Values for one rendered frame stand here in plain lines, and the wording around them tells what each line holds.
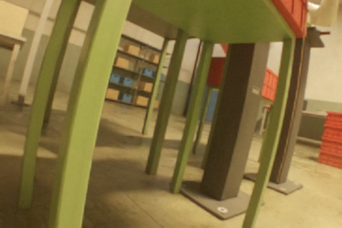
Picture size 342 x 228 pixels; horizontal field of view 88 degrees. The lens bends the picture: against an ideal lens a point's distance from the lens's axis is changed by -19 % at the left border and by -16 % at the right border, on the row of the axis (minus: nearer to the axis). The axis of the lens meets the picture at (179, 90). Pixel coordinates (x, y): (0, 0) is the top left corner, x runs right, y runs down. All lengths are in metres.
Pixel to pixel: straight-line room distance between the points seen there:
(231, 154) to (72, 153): 0.66
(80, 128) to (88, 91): 0.04
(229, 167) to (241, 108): 0.22
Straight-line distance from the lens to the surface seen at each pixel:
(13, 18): 1.94
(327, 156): 3.00
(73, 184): 0.24
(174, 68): 0.94
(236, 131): 0.80
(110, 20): 0.23
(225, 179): 0.83
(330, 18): 1.55
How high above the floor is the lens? 0.34
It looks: 4 degrees up
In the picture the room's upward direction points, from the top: 13 degrees clockwise
